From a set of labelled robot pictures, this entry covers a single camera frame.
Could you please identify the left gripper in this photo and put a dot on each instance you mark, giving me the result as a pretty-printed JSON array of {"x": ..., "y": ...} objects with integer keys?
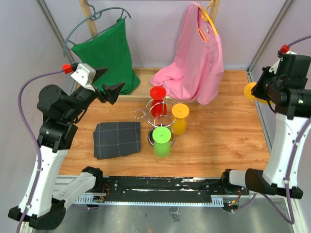
[{"x": 112, "y": 91}]

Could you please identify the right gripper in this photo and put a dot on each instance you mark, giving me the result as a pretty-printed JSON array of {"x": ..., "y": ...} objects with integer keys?
[{"x": 257, "y": 90}]

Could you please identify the yellow wine glass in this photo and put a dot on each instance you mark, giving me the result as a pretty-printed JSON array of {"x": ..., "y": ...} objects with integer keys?
[
  {"x": 248, "y": 93},
  {"x": 179, "y": 111}
]

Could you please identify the red wine glass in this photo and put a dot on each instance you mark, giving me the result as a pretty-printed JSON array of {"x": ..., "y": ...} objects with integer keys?
[{"x": 158, "y": 93}]

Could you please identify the green wine glass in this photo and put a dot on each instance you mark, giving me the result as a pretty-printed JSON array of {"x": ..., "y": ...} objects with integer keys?
[{"x": 161, "y": 146}]

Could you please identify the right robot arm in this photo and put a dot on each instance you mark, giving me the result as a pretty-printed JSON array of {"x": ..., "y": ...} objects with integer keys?
[{"x": 282, "y": 86}]

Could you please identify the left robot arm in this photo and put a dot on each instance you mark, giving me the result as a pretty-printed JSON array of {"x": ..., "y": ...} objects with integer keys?
[{"x": 41, "y": 207}]

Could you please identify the chrome wine glass rack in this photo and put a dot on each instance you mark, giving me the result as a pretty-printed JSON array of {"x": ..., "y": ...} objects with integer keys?
[{"x": 156, "y": 121}]

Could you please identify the green t-shirt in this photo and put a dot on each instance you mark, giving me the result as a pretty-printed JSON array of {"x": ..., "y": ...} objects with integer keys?
[{"x": 111, "y": 50}]

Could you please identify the dark grey checked cloth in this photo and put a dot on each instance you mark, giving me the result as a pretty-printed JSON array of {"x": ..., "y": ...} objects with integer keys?
[{"x": 116, "y": 139}]

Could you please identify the pink t-shirt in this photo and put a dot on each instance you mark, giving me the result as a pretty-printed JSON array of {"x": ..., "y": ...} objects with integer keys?
[{"x": 197, "y": 68}]

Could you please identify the yellow clothes hanger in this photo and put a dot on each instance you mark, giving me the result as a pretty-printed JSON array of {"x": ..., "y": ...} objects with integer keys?
[{"x": 205, "y": 17}]

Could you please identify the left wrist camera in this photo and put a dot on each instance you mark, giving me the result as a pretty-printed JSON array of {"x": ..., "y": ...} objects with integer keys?
[{"x": 84, "y": 76}]

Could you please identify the wooden rack right post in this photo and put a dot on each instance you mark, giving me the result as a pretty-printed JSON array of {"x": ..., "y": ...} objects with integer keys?
[{"x": 214, "y": 9}]

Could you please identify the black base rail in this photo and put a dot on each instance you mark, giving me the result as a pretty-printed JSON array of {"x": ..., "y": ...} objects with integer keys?
[{"x": 158, "y": 191}]

